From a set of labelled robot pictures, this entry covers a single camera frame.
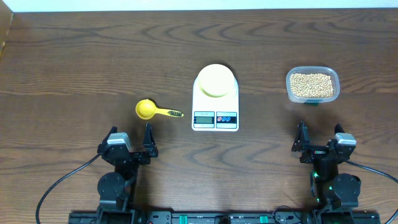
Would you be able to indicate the soybeans pile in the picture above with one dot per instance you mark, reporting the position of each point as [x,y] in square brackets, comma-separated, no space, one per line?
[313,85]

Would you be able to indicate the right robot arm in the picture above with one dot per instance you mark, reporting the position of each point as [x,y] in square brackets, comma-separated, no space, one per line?
[336,193]

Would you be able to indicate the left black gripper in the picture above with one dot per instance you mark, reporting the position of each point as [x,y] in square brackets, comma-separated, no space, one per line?
[150,149]

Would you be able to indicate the pale yellow bowl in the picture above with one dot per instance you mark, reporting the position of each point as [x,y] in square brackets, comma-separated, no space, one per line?
[216,80]

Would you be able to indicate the white digital kitchen scale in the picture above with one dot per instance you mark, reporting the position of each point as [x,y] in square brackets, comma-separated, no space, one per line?
[215,114]

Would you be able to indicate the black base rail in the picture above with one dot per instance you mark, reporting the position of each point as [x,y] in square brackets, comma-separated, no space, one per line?
[164,217]

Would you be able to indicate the cardboard panel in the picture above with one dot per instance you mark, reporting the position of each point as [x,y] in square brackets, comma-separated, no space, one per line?
[6,17]

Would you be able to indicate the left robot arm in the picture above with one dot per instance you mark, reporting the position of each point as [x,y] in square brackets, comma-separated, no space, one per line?
[116,189]

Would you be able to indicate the yellow measuring scoop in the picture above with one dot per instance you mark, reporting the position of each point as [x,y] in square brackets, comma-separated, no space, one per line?
[147,109]

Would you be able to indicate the clear plastic container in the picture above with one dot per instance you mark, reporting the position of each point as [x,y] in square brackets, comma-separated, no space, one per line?
[308,70]

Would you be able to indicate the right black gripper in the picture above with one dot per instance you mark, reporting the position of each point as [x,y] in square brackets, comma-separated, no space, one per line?
[302,140]

